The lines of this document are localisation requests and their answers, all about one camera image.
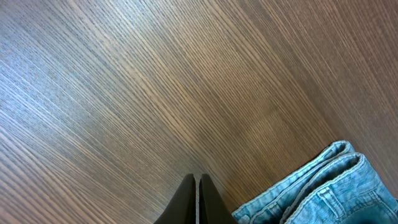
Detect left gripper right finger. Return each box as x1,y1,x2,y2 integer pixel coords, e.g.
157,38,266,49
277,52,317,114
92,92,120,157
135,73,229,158
199,174,238,224

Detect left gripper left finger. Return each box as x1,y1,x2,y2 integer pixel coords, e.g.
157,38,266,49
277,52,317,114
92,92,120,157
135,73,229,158
154,174,196,224

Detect light blue denim shorts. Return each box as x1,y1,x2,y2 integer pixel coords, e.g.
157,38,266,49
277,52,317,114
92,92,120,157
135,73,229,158
232,140,397,223

